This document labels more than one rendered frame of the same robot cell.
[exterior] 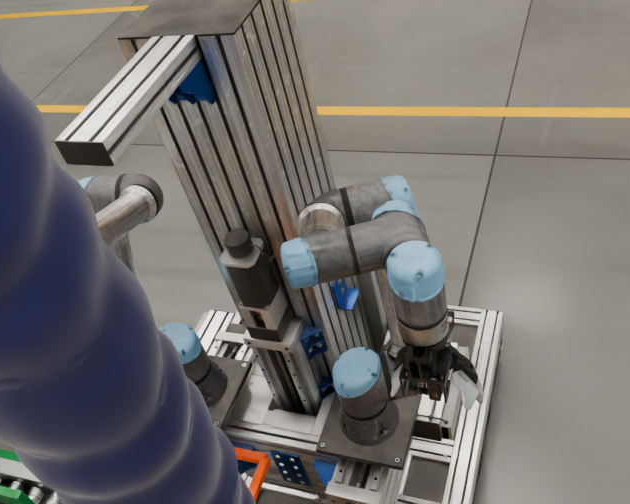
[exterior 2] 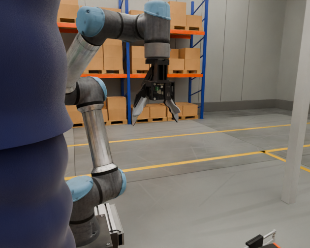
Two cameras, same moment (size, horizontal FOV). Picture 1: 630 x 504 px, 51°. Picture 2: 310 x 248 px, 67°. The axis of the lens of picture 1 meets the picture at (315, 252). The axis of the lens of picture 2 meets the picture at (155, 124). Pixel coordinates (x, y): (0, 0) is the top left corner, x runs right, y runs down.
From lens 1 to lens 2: 95 cm
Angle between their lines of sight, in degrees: 52
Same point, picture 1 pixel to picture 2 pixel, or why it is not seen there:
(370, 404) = (89, 205)
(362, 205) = (81, 79)
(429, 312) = (168, 29)
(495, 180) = not seen: hidden behind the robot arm
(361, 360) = (80, 179)
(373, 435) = (89, 233)
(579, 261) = (121, 214)
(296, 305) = not seen: hidden behind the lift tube
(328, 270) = (109, 18)
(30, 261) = not seen: outside the picture
